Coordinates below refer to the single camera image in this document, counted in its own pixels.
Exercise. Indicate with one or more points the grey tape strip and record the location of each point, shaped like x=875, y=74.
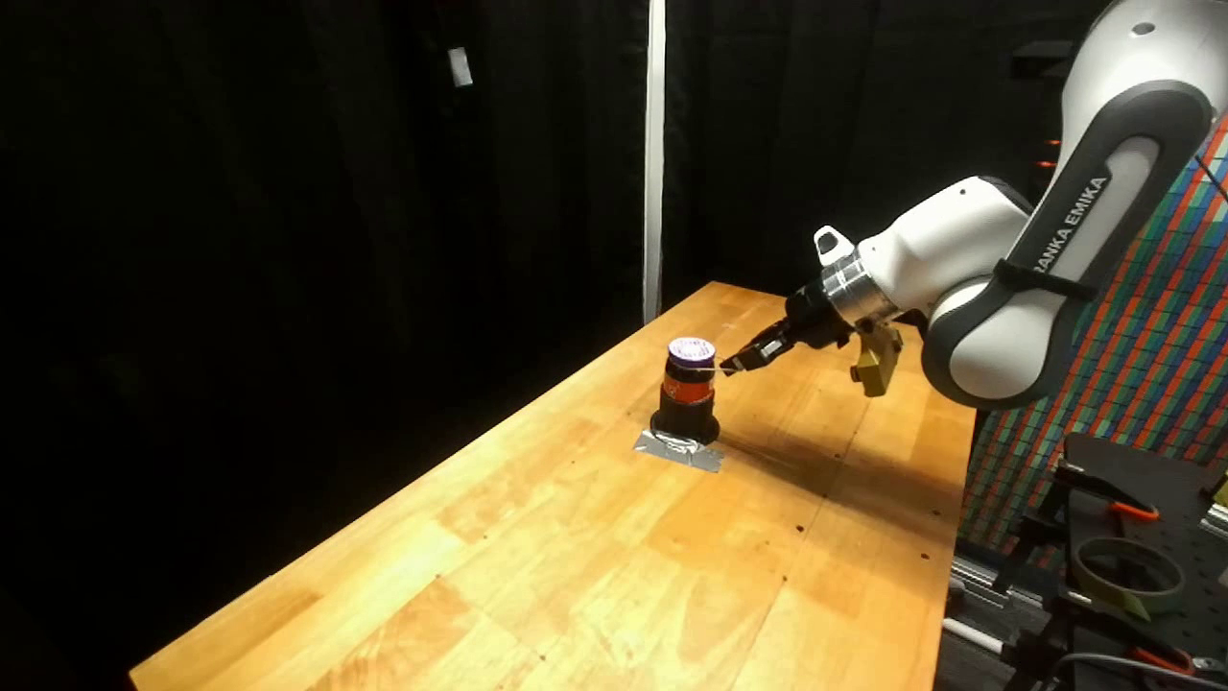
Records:
x=678, y=449

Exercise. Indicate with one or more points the white tag on curtain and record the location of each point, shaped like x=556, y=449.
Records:
x=460, y=65

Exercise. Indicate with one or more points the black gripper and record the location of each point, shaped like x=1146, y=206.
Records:
x=816, y=319

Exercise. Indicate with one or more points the white vertical pole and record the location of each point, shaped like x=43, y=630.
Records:
x=654, y=153

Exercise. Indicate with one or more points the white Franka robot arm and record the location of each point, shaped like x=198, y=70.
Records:
x=1022, y=241

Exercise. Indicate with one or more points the dark upside-down cup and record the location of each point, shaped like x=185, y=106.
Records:
x=688, y=415

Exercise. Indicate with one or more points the olive wrist camera mount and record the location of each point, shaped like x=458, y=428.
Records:
x=875, y=358

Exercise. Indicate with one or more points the colourful patterned panel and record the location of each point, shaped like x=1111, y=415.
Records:
x=1151, y=371

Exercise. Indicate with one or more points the olive tape roll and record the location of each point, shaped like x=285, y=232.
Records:
x=1131, y=575

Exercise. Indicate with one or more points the black curtain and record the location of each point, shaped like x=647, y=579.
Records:
x=280, y=253

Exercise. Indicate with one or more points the aluminium rail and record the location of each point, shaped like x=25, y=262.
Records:
x=992, y=601

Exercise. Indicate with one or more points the black perforated breadboard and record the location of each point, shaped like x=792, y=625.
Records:
x=1151, y=637

